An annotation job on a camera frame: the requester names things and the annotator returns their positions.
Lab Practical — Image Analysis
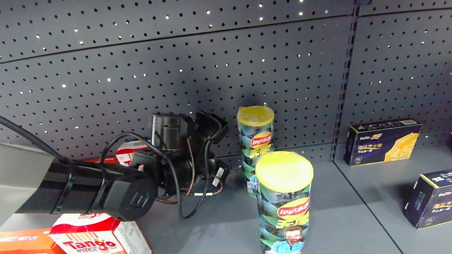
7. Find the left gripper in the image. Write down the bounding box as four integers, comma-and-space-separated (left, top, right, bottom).
189, 143, 239, 192

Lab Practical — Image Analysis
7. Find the black shop shelf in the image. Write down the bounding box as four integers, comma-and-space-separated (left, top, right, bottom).
0, 0, 452, 254

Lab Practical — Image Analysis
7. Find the green chip can yellow lid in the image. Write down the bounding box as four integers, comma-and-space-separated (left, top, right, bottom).
235, 103, 285, 199
249, 147, 324, 254

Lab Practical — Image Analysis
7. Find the red white wafer box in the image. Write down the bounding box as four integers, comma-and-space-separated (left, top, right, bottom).
114, 139, 152, 169
47, 203, 153, 254

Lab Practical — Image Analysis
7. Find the red snack box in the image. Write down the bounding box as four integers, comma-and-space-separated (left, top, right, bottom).
83, 155, 120, 168

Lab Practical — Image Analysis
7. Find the black cable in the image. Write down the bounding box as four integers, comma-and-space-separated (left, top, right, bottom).
0, 82, 68, 171
96, 122, 222, 229

